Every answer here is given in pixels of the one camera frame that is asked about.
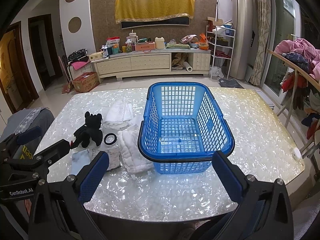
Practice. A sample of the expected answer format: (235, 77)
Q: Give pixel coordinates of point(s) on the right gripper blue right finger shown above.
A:
(264, 209)

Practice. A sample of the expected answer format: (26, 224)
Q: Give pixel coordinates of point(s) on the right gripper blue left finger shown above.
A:
(58, 211)

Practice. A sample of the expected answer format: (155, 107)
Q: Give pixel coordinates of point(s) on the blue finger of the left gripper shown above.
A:
(53, 153)
(28, 134)

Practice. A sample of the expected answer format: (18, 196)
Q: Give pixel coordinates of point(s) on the black plush toy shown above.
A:
(90, 131)

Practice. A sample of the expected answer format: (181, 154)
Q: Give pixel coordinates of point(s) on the grey fluffy cloth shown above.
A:
(113, 154)

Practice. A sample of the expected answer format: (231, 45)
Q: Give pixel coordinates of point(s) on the white knitted towel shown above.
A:
(119, 115)

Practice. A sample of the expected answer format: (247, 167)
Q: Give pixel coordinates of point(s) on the white quilted cloth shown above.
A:
(130, 155)

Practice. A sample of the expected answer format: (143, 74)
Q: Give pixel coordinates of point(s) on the grey chair with cloth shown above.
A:
(24, 120)

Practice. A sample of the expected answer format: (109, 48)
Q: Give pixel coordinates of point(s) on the light blue cloth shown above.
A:
(79, 160)

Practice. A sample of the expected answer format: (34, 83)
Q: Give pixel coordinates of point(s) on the small white round puck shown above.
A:
(296, 153)

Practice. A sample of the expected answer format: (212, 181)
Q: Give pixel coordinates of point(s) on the cardboard box on floor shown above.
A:
(86, 82)

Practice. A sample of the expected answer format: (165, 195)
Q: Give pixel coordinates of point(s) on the pink stool cushion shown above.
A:
(79, 64)

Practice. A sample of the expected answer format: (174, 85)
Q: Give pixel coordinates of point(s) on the cream TV cabinet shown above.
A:
(152, 63)

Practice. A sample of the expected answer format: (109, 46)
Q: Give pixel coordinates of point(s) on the blue plastic laundry basket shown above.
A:
(182, 127)

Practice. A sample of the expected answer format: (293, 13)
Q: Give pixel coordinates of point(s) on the dark floor mat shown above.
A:
(229, 83)

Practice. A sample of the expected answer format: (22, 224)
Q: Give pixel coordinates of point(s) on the wooden curved rack table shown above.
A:
(297, 72)

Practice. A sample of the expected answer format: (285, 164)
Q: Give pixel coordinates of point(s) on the white paper roll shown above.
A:
(188, 67)

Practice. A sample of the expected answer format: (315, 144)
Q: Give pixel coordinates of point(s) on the silver standing air conditioner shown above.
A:
(242, 21)

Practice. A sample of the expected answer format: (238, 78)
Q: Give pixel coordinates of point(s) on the pink clothes pile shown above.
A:
(306, 49)

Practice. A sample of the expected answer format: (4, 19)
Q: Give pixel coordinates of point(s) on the yellow cloth covered television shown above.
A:
(139, 13)

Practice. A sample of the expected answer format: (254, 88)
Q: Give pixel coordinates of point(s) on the white metal shelf rack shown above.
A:
(221, 41)

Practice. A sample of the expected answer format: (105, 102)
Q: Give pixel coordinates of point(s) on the orange snack bag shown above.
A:
(203, 42)

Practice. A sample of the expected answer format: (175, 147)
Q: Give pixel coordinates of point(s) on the patterned beige curtain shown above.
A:
(264, 24)

